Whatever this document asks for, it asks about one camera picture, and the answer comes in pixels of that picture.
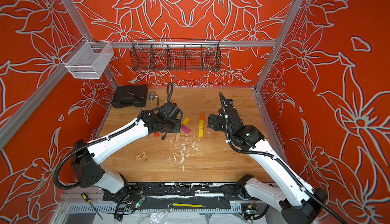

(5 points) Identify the printed wooden block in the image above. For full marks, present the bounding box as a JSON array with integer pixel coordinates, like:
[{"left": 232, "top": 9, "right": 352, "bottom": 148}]
[{"left": 135, "top": 152, "right": 147, "bottom": 161}]

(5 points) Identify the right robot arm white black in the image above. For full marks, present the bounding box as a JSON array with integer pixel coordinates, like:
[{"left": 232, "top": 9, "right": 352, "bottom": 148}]
[{"left": 208, "top": 93, "right": 346, "bottom": 224}]

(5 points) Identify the magenta block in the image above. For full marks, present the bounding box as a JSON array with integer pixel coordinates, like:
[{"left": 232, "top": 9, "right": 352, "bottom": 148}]
[{"left": 181, "top": 125, "right": 191, "bottom": 134}]

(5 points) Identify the yellow black screwdriver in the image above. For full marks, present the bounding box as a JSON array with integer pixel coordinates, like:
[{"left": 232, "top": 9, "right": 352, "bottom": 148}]
[{"left": 81, "top": 193, "right": 103, "bottom": 220}]

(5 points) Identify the black wire basket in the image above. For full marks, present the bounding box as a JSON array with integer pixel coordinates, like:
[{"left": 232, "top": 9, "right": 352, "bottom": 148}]
[{"left": 130, "top": 39, "right": 222, "bottom": 72}]

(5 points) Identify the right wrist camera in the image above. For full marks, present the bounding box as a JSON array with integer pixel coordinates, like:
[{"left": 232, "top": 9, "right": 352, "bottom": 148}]
[{"left": 219, "top": 92, "right": 235, "bottom": 116}]

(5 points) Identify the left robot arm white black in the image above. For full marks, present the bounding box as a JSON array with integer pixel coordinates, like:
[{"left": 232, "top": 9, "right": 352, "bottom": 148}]
[{"left": 53, "top": 83, "right": 183, "bottom": 204}]

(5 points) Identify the white mesh basket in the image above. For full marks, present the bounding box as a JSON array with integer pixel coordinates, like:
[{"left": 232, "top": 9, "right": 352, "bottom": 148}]
[{"left": 60, "top": 36, "right": 114, "bottom": 79}]

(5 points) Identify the orange block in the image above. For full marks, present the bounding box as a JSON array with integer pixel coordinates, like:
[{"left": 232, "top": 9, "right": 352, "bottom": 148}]
[{"left": 200, "top": 112, "right": 205, "bottom": 121}]

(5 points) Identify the yellow pencil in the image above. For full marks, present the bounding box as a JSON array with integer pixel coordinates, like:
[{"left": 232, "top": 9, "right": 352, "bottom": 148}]
[{"left": 172, "top": 203, "right": 204, "bottom": 208}]

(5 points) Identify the black plastic tool case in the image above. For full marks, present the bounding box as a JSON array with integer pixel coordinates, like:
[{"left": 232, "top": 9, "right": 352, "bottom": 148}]
[{"left": 111, "top": 85, "right": 148, "bottom": 108}]

